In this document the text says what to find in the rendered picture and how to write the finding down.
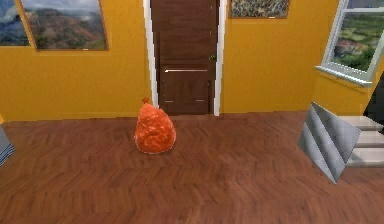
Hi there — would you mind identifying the orange tied rubbish bag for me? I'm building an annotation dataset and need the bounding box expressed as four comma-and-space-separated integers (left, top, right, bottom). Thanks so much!
134, 97, 177, 155

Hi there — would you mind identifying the dark brown wooden door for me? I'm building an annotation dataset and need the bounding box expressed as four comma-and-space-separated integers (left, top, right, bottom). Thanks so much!
150, 0, 220, 116

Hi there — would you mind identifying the framed speckled abstract picture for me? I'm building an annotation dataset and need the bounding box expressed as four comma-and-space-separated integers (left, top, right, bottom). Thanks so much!
228, 0, 291, 20

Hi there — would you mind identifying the grey metal shelf unit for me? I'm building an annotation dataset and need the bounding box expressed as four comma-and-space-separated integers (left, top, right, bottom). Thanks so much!
297, 101, 384, 185

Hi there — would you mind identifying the large framed mountain landscape picture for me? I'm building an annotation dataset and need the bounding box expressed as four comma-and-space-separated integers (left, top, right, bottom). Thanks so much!
19, 0, 110, 52

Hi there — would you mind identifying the white framed window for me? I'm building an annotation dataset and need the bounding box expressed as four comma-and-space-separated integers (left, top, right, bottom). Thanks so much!
314, 0, 384, 89

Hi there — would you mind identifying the grey striped furniture corner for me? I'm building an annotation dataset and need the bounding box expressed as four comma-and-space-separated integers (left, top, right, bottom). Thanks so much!
0, 123, 16, 168

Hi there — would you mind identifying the framed blue sky picture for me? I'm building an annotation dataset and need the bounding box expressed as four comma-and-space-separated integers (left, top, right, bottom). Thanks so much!
0, 0, 31, 47

